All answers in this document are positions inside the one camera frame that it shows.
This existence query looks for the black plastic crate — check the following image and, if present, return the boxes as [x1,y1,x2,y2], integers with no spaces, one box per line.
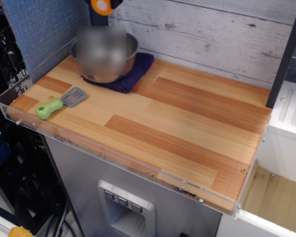
[0,26,28,87]

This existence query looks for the clear acrylic guard rail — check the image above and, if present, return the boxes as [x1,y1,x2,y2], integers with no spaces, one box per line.
[0,73,271,216]

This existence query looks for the green handled grey toy spatula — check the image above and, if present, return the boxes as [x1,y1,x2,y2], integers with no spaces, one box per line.
[35,87,86,120]

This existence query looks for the blue fabric partition panel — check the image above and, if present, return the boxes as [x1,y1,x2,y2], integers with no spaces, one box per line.
[1,0,90,72]

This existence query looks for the black vertical post right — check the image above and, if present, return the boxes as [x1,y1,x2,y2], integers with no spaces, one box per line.
[266,19,296,109]

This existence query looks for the yellow object bottom left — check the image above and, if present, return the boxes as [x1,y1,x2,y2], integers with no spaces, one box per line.
[8,226,33,237]

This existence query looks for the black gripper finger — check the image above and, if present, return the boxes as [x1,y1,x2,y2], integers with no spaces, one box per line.
[111,0,123,8]

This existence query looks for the white toy sink unit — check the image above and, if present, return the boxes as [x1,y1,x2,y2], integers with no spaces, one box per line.
[217,81,296,237]

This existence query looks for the stainless steel bowl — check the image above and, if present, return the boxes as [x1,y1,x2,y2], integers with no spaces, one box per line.
[70,33,139,84]

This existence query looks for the purple cloth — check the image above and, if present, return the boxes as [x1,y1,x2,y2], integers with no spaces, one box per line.
[81,52,154,94]

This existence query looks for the orange toy carrot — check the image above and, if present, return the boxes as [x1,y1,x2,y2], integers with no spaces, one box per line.
[90,0,113,16]

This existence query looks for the silver toy fridge cabinet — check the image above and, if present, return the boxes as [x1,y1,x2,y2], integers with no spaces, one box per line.
[46,138,221,237]

